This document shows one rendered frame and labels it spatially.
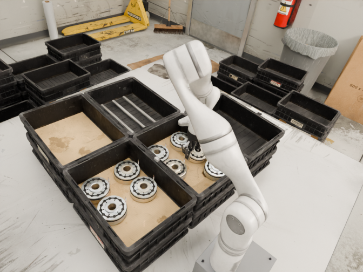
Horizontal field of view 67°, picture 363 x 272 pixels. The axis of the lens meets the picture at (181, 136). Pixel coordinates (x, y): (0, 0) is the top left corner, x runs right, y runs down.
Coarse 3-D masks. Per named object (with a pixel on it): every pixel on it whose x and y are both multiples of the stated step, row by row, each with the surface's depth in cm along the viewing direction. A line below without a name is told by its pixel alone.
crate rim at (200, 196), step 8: (168, 120) 124; (152, 128) 119; (136, 136) 114; (152, 152) 108; (160, 160) 106; (168, 168) 103; (176, 176) 100; (224, 176) 103; (184, 184) 98; (216, 184) 100; (192, 192) 96; (208, 192) 97; (200, 200) 97
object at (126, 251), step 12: (120, 144) 110; (96, 156) 104; (72, 168) 99; (72, 180) 95; (192, 204) 93; (96, 216) 85; (108, 228) 83; (156, 228) 84; (120, 240) 80; (144, 240) 81; (132, 252) 79
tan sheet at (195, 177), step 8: (160, 144) 127; (168, 144) 127; (176, 152) 124; (192, 168) 118; (200, 168) 118; (192, 176) 114; (200, 176) 115; (192, 184) 111; (200, 184) 112; (208, 184) 112; (200, 192) 109
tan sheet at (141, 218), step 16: (96, 176) 109; (112, 176) 110; (112, 192) 104; (128, 192) 105; (160, 192) 107; (128, 208) 100; (144, 208) 101; (160, 208) 101; (176, 208) 102; (128, 224) 95; (144, 224) 96; (128, 240) 91
